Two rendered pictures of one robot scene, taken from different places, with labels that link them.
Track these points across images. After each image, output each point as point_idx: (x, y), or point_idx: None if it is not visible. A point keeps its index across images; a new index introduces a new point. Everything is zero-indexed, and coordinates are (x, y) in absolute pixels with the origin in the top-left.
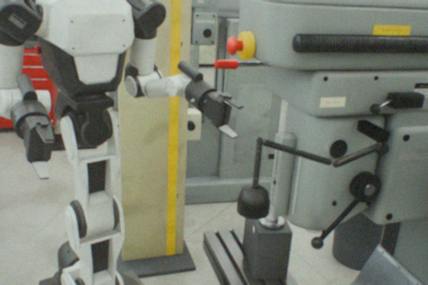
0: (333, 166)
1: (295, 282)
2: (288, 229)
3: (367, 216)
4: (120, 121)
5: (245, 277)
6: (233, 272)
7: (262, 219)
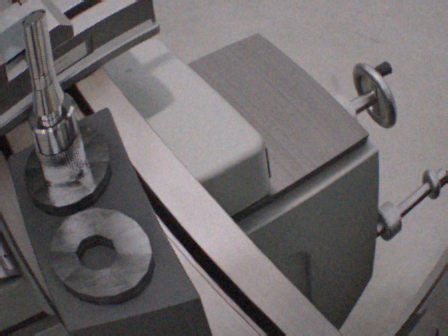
0: None
1: (31, 264)
2: (17, 166)
3: None
4: None
5: (173, 246)
6: (223, 254)
7: (94, 153)
